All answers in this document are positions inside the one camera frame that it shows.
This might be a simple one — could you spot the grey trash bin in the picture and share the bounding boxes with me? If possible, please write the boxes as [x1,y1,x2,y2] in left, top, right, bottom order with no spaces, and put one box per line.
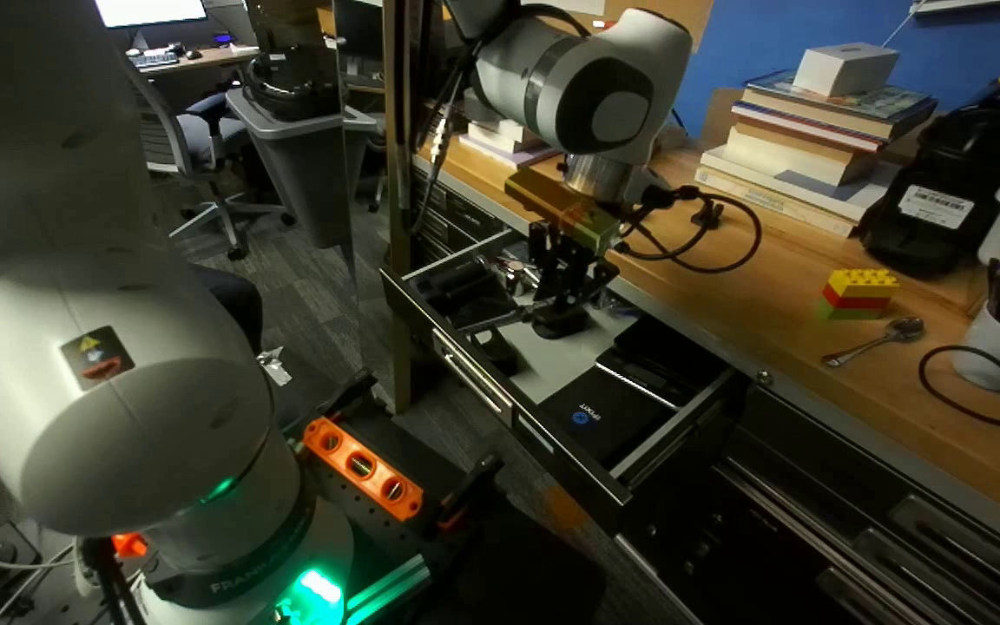
[221,48,353,254]

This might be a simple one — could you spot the black tablet with blue sticker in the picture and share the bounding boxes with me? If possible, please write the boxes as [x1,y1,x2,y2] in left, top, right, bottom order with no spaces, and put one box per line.
[533,364,706,471]

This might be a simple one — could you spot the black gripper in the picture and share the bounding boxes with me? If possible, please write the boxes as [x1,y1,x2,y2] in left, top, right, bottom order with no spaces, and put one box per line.
[523,220,620,342]

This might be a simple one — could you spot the grey metal tool drawer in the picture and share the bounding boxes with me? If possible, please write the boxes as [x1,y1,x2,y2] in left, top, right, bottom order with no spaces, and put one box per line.
[374,222,749,530]

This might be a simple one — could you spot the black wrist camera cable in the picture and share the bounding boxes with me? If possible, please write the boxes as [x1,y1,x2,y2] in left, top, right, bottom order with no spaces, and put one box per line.
[608,181,767,277]

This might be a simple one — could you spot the green object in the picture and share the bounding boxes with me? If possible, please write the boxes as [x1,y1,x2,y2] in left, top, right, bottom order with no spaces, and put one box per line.
[340,551,436,625]

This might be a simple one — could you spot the black cable loop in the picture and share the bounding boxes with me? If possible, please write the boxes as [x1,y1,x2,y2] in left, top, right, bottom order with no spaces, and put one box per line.
[917,342,1000,433]

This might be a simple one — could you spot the red lit button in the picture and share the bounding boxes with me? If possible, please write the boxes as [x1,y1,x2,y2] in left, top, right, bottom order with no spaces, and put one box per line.
[108,528,156,565]

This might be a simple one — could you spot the yellow red green toy bricks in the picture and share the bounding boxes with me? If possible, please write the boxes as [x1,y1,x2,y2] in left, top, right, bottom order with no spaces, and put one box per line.
[818,264,902,322]

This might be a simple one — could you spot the small black plastic bracket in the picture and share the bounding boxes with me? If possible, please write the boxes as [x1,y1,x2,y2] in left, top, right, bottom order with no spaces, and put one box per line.
[531,302,598,343]

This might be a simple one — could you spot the office chair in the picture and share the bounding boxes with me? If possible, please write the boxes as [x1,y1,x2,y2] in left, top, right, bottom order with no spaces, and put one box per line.
[128,86,297,264]

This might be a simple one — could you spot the black drawer cabinet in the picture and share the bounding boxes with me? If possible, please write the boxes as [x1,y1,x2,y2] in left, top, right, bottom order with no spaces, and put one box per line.
[374,141,1000,625]

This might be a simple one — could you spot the black device with white label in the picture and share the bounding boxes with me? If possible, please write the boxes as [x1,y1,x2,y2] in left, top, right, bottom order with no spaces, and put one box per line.
[848,84,1000,280]

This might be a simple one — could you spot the small white box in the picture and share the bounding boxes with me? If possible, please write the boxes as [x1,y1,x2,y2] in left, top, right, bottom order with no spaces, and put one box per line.
[792,43,902,106]

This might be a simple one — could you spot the white drawer liner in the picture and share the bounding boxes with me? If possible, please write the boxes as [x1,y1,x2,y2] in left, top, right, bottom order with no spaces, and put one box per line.
[494,292,641,410]

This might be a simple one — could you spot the stack of books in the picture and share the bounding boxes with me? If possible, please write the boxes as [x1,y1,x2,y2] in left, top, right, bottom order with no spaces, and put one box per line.
[690,73,941,225]

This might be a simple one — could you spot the computer monitor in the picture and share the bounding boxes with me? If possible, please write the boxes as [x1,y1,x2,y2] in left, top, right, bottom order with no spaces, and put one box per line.
[89,0,213,36]

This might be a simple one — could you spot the black frame-shaped plastic part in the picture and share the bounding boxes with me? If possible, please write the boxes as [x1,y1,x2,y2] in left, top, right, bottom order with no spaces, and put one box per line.
[467,325,527,374]

